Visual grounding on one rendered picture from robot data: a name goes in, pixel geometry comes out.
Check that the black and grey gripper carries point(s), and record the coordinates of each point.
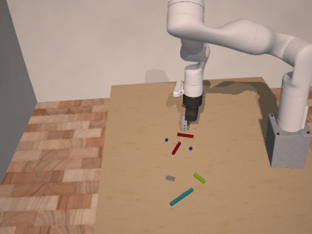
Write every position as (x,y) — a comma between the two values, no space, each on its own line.
(192,99)

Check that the turquoise rod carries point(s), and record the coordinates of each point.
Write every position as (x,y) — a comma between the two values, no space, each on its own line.
(181,197)

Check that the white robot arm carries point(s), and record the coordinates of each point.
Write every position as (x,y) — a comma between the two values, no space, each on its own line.
(185,20)

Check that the lime green rod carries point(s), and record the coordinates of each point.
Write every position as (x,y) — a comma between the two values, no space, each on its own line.
(199,178)

